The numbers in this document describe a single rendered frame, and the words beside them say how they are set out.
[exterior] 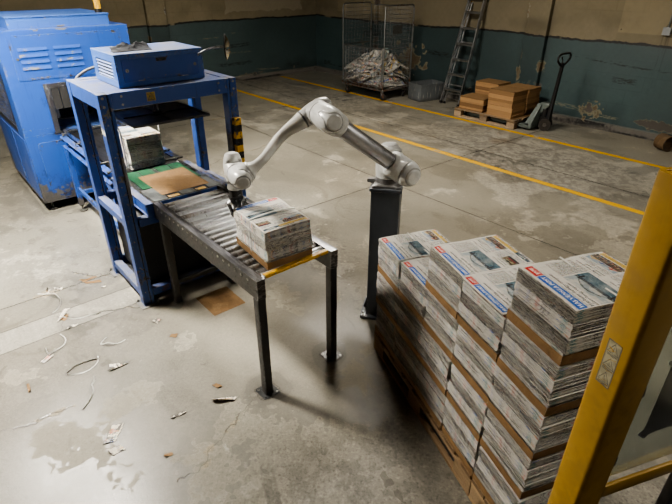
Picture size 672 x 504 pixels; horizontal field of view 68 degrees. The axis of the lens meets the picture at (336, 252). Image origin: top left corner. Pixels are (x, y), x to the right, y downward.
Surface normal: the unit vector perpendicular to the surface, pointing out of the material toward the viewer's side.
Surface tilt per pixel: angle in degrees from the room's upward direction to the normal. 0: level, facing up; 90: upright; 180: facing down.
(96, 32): 90
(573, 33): 90
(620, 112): 90
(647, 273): 90
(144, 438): 0
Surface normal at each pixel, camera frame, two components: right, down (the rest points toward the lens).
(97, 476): 0.00, -0.87
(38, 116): 0.65, 0.37
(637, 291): -0.94, 0.16
